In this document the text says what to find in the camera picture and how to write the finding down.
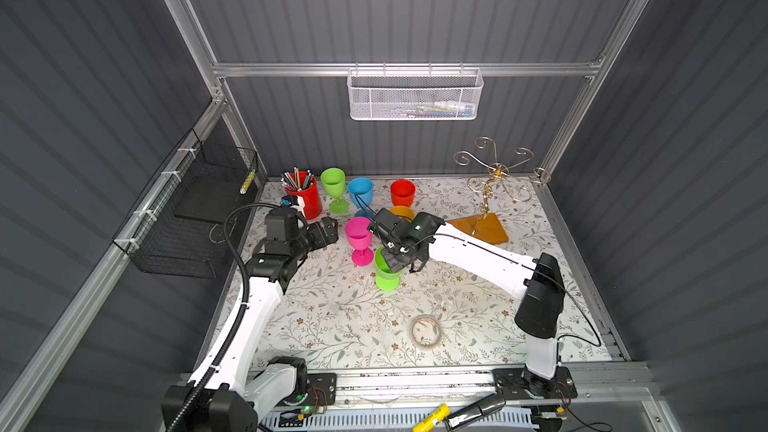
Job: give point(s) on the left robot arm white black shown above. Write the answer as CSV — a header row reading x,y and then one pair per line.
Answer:
x,y
219,395

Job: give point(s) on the green wine glass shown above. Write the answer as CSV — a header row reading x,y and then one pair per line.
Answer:
x,y
334,183
385,278

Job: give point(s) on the red wine glass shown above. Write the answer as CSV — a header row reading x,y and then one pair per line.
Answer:
x,y
403,193

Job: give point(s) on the red pencil cup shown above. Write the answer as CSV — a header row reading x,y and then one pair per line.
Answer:
x,y
301,185

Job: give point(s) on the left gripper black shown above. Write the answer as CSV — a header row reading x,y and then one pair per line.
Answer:
x,y
328,232

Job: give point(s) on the blue wine glass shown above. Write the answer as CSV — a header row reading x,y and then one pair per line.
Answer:
x,y
361,191

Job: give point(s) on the pink wine glass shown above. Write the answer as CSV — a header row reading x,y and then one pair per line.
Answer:
x,y
360,239

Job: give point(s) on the yellow marker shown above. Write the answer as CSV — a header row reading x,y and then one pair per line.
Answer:
x,y
432,420

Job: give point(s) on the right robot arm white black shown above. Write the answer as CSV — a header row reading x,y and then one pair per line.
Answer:
x,y
536,283

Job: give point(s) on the gold rack with orange base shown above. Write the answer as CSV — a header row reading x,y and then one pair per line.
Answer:
x,y
498,178

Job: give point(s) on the black handheld device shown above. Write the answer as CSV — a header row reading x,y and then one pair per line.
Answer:
x,y
474,412

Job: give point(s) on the yellow wine glass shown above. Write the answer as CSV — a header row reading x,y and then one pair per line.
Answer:
x,y
403,212

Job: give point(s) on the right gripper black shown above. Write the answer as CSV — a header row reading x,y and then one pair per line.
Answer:
x,y
391,264

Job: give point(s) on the white wire mesh basket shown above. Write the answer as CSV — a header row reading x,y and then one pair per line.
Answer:
x,y
414,93

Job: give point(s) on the clear tape roll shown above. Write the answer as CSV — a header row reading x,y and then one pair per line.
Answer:
x,y
426,332

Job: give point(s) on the black wire basket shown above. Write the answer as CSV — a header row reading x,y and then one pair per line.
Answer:
x,y
179,231

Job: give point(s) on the floral table mat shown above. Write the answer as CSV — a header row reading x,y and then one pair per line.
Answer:
x,y
334,315

